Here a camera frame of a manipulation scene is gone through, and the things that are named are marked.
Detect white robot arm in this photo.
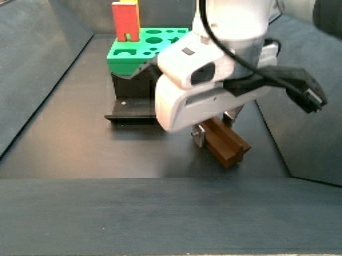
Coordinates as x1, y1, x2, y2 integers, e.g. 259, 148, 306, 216
155, 0, 276, 132

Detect black L-shaped fixture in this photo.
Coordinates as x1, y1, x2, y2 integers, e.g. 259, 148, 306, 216
104, 64, 162, 124

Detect black cable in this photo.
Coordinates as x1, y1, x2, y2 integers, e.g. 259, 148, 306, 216
198, 0, 312, 101

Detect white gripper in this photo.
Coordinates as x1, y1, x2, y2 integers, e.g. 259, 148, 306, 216
155, 32, 270, 148

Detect green shape sorter block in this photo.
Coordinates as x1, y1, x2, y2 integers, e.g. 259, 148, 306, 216
107, 27, 188, 76

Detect yellow block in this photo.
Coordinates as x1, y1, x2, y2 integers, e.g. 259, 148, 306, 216
119, 0, 139, 4

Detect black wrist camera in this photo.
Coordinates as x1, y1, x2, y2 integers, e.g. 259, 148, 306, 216
223, 66, 327, 113

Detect red arch block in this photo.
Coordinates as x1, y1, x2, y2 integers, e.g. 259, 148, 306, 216
111, 0, 140, 42

